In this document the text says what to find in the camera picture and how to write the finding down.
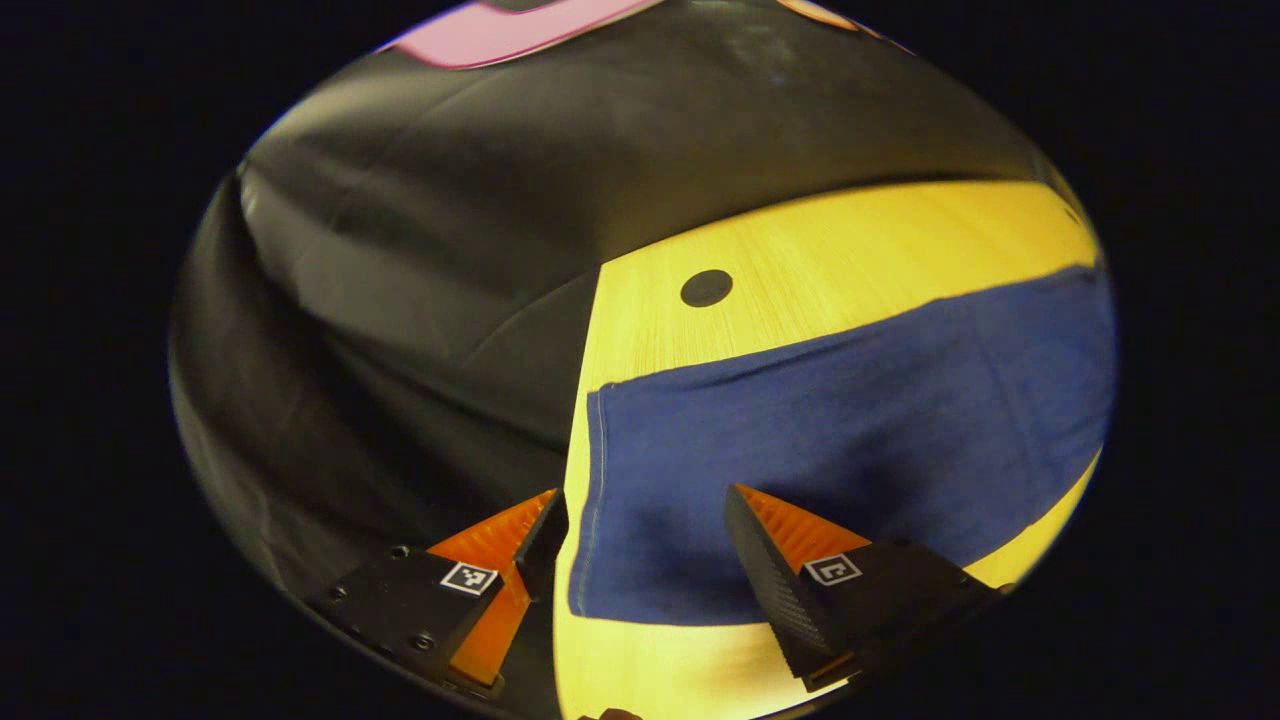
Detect black backdrop cloth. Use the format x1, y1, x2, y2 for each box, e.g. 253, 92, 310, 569
170, 0, 1081, 601

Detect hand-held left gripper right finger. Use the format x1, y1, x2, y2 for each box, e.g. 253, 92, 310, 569
724, 483, 1004, 694

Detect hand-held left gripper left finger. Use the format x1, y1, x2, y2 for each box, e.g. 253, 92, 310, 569
308, 488, 570, 699

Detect blue denim jeans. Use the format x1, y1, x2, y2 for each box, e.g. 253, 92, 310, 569
568, 262, 1118, 628

